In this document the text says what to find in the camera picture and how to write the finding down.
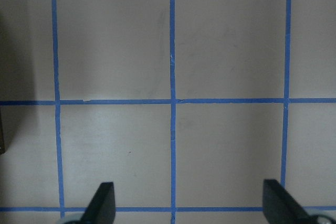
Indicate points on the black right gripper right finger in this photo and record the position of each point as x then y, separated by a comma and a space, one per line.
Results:
280, 207

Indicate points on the dark wooden drawer cabinet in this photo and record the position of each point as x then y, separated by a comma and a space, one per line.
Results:
3, 149

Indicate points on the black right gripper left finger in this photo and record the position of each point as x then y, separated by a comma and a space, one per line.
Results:
101, 208

